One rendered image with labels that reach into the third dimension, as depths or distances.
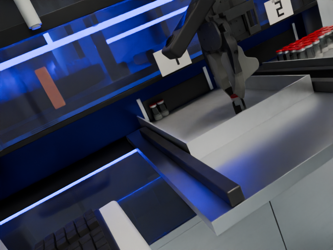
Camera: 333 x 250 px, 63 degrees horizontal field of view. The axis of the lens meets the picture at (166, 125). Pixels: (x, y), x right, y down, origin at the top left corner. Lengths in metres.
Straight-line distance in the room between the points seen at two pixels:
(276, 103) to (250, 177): 0.19
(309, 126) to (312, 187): 0.61
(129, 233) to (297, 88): 0.38
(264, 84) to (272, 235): 0.53
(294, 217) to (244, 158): 0.64
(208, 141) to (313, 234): 0.74
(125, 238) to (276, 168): 0.27
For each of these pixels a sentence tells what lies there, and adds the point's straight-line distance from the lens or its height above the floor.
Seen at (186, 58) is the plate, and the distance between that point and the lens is 0.70.
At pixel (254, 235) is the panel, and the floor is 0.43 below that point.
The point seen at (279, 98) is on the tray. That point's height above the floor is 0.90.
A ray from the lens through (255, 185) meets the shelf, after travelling 0.34.
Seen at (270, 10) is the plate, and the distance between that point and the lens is 0.84.
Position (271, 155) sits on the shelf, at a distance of 0.39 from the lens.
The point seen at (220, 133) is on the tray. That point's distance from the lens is 0.45.
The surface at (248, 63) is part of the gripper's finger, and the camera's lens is 0.50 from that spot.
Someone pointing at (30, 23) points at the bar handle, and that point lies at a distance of 0.58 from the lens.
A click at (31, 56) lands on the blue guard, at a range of 0.64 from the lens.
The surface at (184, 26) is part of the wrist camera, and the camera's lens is 0.46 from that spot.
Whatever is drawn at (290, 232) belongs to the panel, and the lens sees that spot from 1.04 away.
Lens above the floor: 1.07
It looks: 17 degrees down
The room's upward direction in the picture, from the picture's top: 24 degrees counter-clockwise
